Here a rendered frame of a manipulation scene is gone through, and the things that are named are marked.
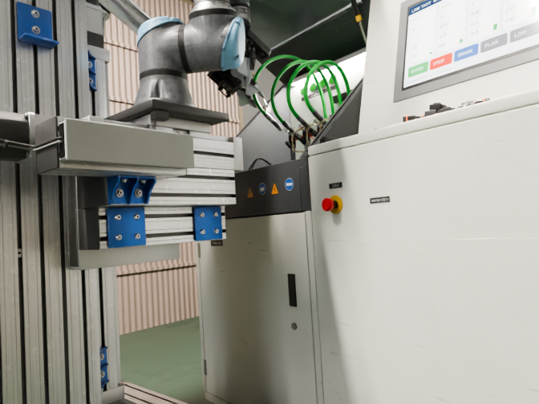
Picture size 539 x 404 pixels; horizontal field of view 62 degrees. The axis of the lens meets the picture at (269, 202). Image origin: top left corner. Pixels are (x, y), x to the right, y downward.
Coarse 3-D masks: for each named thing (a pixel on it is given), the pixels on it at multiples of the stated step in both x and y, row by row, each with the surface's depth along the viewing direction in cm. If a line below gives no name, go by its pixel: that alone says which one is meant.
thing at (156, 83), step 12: (144, 72) 107; (156, 72) 106; (168, 72) 106; (180, 72) 108; (144, 84) 106; (156, 84) 105; (168, 84) 106; (180, 84) 108; (144, 96) 105; (156, 96) 105; (168, 96) 104; (180, 96) 106
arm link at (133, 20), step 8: (104, 0) 146; (112, 0) 145; (120, 0) 145; (128, 0) 146; (112, 8) 146; (120, 8) 145; (128, 8) 145; (136, 8) 146; (120, 16) 146; (128, 16) 145; (136, 16) 145; (144, 16) 146; (128, 24) 147; (136, 24) 146; (136, 32) 147
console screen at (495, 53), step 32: (416, 0) 140; (448, 0) 130; (480, 0) 122; (512, 0) 115; (416, 32) 137; (448, 32) 128; (480, 32) 120; (512, 32) 113; (416, 64) 134; (448, 64) 125; (480, 64) 118; (512, 64) 111
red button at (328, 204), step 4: (332, 196) 124; (336, 196) 123; (324, 200) 122; (328, 200) 121; (332, 200) 121; (336, 200) 123; (340, 200) 122; (324, 204) 122; (328, 204) 121; (332, 204) 121; (336, 204) 123; (340, 204) 122; (324, 208) 122; (328, 208) 121; (332, 208) 121; (336, 208) 123; (340, 208) 122; (332, 212) 125; (336, 212) 123
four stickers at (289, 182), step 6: (288, 180) 139; (252, 186) 154; (258, 186) 151; (264, 186) 149; (270, 186) 146; (276, 186) 144; (288, 186) 139; (252, 192) 154; (264, 192) 149; (276, 192) 144
